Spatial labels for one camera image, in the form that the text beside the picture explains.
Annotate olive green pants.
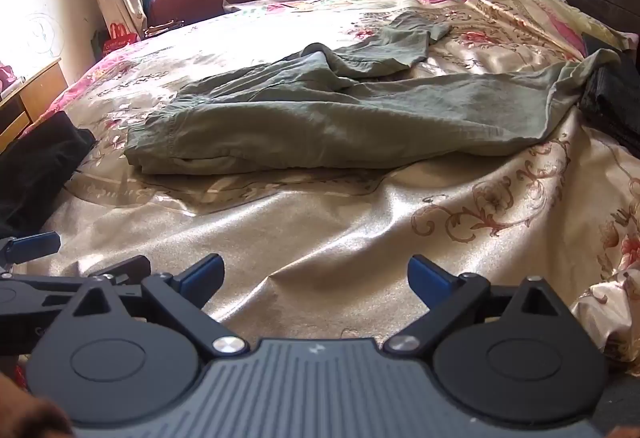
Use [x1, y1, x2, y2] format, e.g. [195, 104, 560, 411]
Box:
[123, 12, 621, 176]

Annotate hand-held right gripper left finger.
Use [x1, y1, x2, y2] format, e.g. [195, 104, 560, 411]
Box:
[74, 254, 250, 360]

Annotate black folded garment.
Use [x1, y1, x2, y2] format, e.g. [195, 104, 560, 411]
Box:
[578, 34, 640, 160]

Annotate person's left forearm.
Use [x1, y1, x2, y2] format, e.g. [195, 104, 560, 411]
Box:
[0, 371, 74, 438]

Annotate red gift bag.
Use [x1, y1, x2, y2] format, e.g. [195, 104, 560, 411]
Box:
[103, 22, 139, 57]

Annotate black cloth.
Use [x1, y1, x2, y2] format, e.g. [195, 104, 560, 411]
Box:
[0, 110, 97, 239]

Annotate floral pillow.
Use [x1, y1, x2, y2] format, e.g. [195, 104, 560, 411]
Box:
[410, 0, 639, 62]

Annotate floral satin bedspread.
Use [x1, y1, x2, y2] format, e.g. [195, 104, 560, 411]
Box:
[20, 0, 640, 375]

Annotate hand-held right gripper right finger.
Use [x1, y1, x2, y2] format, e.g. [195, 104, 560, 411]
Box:
[384, 255, 567, 355]

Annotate wooden nightstand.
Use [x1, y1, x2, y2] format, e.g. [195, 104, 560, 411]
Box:
[0, 57, 70, 153]

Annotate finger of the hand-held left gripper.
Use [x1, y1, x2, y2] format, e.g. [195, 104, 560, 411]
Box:
[0, 232, 62, 266]
[89, 255, 152, 288]

